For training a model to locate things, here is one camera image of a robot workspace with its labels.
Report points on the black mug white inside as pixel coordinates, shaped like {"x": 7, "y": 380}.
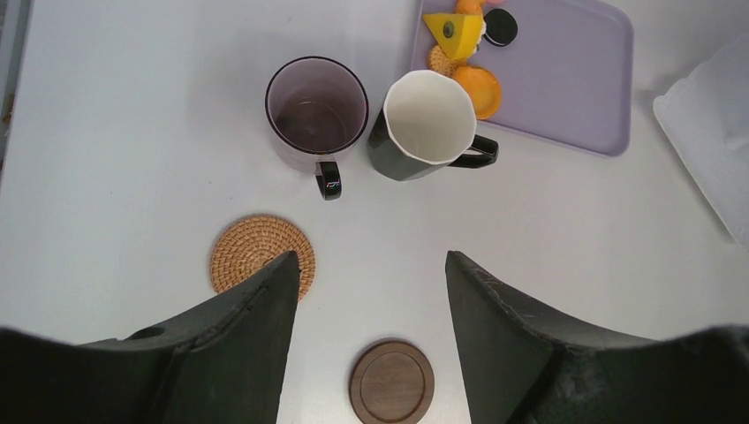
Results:
{"x": 427, "y": 123}

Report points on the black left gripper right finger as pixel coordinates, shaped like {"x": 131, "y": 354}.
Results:
{"x": 523, "y": 361}

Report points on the dark wooden round coaster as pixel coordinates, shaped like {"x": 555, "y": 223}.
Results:
{"x": 391, "y": 382}

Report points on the white three tier stand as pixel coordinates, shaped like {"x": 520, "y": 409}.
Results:
{"x": 705, "y": 117}

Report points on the orange star cookie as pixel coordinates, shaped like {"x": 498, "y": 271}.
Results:
{"x": 469, "y": 7}

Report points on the yellow cheese cake wedge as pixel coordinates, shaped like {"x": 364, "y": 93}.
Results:
{"x": 457, "y": 34}

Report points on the lavender serving tray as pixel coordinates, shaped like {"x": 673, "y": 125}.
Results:
{"x": 567, "y": 76}

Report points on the orange egg tart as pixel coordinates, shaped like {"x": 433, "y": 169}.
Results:
{"x": 483, "y": 88}

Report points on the purple mug black handle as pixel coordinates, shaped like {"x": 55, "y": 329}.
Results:
{"x": 317, "y": 109}

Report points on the aluminium frame post left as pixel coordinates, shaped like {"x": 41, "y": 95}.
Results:
{"x": 15, "y": 15}

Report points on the round waffle biscuit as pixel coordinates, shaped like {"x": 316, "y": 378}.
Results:
{"x": 437, "y": 61}

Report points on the woven rattan coaster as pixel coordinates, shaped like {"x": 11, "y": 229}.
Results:
{"x": 252, "y": 242}

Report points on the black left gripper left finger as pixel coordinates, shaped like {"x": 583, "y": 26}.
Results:
{"x": 222, "y": 361}

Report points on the black sandwich cookie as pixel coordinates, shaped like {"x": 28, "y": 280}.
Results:
{"x": 501, "y": 27}

